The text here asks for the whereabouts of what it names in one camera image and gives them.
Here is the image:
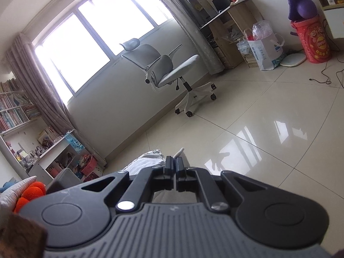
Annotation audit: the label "white garment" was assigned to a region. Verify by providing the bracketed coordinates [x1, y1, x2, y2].
[125, 147, 186, 204]

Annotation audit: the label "pink storage basket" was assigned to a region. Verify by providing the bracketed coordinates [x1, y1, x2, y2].
[81, 155, 97, 176]

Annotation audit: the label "grey office chair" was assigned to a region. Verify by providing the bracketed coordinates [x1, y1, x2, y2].
[121, 38, 217, 118]

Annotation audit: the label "orange flower cushion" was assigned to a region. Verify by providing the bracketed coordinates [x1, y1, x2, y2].
[13, 181, 46, 213]

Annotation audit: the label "brown sleeve cuff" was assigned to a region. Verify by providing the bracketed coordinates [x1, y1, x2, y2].
[1, 213, 47, 257]

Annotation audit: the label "white paper shopping bag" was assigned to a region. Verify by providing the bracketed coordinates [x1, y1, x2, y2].
[244, 25, 284, 71]

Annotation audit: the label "blue plush toy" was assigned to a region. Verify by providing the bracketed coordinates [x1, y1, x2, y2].
[0, 182, 15, 193]

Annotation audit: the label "white pillow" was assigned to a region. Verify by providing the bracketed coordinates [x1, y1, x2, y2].
[1, 176, 37, 211]

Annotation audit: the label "white desk shelf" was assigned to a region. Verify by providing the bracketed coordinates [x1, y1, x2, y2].
[1, 77, 104, 184]

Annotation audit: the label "white round floor scale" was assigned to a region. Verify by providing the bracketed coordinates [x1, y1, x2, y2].
[280, 53, 307, 68]

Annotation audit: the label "grey curtain right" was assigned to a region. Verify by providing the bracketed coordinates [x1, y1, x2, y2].
[161, 0, 224, 75]

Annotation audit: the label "grey curtain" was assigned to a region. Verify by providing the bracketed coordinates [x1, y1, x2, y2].
[5, 33, 80, 138]
[161, 0, 224, 75]

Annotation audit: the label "wooden desk shelf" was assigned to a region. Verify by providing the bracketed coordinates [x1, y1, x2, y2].
[188, 0, 263, 69]

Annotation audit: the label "grey curtain left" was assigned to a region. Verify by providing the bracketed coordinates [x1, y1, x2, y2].
[5, 33, 80, 138]

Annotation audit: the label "red snack bag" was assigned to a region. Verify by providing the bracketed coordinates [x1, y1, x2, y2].
[290, 15, 332, 63]

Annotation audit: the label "purple plush toy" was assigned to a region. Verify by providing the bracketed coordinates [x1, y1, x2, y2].
[288, 0, 318, 22]

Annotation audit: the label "black cable on floor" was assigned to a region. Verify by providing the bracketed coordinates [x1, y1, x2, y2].
[308, 18, 344, 89]

